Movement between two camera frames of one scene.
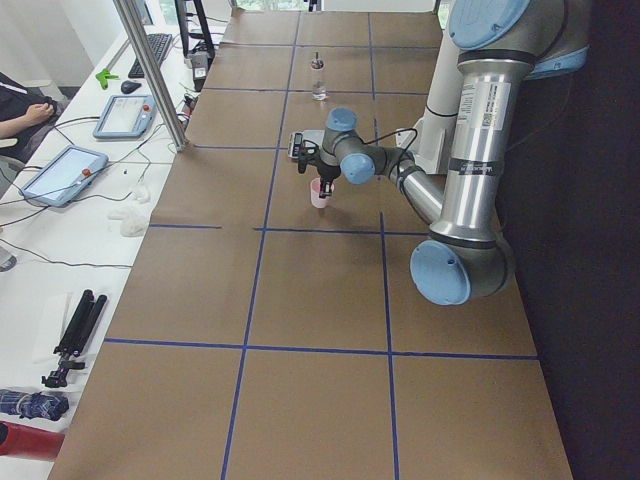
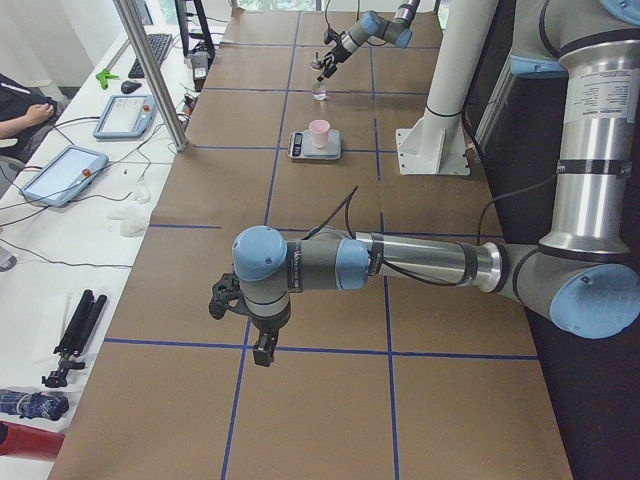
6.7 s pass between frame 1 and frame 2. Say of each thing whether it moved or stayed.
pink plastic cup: moved
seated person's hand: stayed
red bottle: stayed
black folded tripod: stayed
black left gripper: moved
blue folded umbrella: stayed
